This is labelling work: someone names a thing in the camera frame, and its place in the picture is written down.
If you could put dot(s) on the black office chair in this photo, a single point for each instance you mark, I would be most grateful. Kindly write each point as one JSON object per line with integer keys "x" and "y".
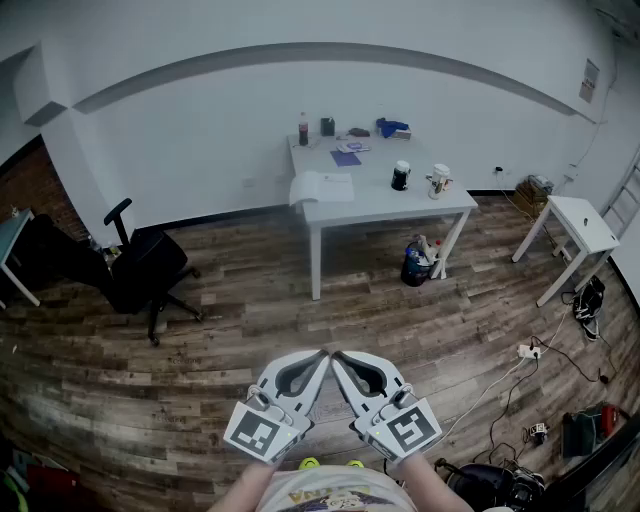
{"x": 150, "y": 265}

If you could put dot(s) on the person's right yellow shoe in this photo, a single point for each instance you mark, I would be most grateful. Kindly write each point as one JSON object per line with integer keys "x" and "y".
{"x": 354, "y": 463}

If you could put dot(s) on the person's printed white shirt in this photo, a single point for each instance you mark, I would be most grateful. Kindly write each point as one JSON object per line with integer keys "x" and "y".
{"x": 340, "y": 490}

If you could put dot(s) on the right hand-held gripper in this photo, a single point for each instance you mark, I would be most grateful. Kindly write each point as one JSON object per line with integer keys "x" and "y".
{"x": 410, "y": 430}

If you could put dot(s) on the blue cloth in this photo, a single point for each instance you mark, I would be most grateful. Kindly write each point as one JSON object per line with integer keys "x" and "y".
{"x": 390, "y": 127}

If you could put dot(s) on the black fabric pile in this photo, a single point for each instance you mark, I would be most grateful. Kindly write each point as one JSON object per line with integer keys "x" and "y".
{"x": 65, "y": 255}

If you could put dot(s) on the blue booklet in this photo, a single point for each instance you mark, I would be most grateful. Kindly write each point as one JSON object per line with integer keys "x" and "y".
{"x": 345, "y": 158}

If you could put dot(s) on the small white side table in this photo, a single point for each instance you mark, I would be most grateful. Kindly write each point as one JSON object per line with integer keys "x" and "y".
{"x": 582, "y": 222}

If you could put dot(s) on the person's right forearm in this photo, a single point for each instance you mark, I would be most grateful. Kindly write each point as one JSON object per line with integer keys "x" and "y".
{"x": 430, "y": 485}

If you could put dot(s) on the wet wipes packet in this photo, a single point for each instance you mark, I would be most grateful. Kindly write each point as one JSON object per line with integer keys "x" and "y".
{"x": 354, "y": 147}

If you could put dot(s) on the white power strip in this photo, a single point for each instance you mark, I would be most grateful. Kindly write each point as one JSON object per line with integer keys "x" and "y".
{"x": 529, "y": 351}

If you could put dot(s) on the brown cloth pouch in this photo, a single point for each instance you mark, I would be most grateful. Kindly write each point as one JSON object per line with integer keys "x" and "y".
{"x": 359, "y": 132}

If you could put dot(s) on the person's yellow shoe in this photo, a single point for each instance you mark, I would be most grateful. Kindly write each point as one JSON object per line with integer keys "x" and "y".
{"x": 309, "y": 463}
{"x": 354, "y": 463}

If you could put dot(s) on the person's left forearm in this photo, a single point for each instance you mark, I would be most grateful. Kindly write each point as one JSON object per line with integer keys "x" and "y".
{"x": 245, "y": 487}

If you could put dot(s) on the white rectangular box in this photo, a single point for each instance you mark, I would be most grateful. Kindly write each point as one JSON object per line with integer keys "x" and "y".
{"x": 404, "y": 134}

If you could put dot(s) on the cardboard box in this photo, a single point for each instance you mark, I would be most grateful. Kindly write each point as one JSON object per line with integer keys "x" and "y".
{"x": 530, "y": 197}

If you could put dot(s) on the black helmet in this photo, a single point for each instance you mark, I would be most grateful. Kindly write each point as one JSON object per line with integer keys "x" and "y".
{"x": 490, "y": 487}

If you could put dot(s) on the wall poster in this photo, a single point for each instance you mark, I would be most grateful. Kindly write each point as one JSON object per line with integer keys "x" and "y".
{"x": 590, "y": 80}

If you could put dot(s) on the black pen holder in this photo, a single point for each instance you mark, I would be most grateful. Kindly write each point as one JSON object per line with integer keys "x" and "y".
{"x": 327, "y": 127}

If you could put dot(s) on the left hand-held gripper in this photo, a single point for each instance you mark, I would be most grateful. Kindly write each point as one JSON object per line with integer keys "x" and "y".
{"x": 260, "y": 430}

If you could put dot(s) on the cola bottle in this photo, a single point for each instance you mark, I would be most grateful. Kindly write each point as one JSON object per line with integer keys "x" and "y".
{"x": 303, "y": 132}

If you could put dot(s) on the black wall plug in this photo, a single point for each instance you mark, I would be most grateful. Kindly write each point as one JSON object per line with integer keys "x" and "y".
{"x": 500, "y": 170}

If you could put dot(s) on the white booklet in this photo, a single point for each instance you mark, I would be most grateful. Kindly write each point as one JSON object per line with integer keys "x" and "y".
{"x": 325, "y": 186}

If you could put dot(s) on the black trash bin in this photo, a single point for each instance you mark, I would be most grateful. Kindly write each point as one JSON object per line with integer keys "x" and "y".
{"x": 415, "y": 270}

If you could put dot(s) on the black jar with white lid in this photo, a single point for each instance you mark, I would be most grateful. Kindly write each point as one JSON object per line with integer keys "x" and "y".
{"x": 400, "y": 177}

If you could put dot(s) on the white printed cup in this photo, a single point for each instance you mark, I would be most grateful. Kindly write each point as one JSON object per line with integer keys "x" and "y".
{"x": 439, "y": 182}

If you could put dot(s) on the person's left yellow shoe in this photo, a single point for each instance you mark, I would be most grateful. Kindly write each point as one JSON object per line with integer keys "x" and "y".
{"x": 309, "y": 463}

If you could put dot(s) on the black and white sneakers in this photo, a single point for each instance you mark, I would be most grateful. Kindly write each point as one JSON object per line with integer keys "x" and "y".
{"x": 590, "y": 305}

